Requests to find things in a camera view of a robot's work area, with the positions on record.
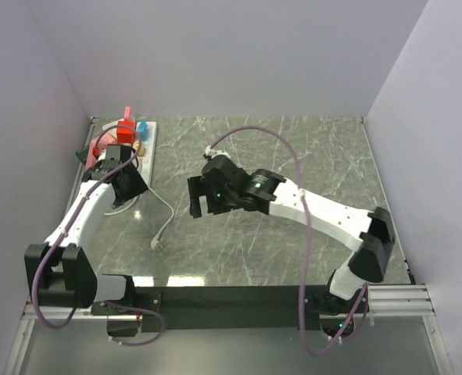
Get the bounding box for white power strip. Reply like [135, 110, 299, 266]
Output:
[138, 120, 158, 186]

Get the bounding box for small yellow plug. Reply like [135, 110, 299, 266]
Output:
[133, 141, 144, 155]

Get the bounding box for blue plug adapter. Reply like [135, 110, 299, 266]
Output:
[138, 120, 149, 141]

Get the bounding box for white power strip cable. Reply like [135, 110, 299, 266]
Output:
[103, 187, 175, 252]

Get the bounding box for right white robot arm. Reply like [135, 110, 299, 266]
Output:
[188, 155, 396, 315]

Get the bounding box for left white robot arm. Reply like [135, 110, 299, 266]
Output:
[24, 145, 148, 314]

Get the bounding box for pink rounded socket block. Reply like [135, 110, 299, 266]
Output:
[85, 133, 117, 169]

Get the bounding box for red cube socket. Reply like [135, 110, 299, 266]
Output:
[116, 120, 135, 145]

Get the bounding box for pink upright plug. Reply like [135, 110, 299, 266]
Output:
[124, 106, 131, 121]

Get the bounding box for white triangular adapter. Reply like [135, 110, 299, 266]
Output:
[102, 121, 118, 134]

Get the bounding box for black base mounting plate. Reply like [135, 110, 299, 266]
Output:
[91, 284, 356, 334]

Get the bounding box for aluminium rail frame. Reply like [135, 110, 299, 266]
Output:
[5, 284, 452, 374]

